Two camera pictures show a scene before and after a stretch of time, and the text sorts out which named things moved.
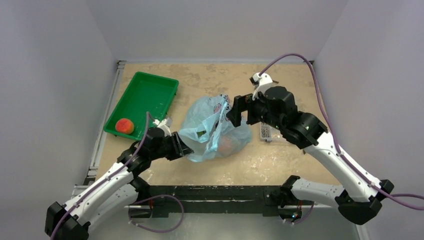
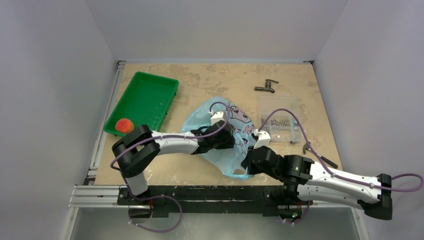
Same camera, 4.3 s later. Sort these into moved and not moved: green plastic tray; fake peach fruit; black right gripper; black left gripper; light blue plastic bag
Moved: light blue plastic bag; black right gripper; black left gripper
Not moved: green plastic tray; fake peach fruit
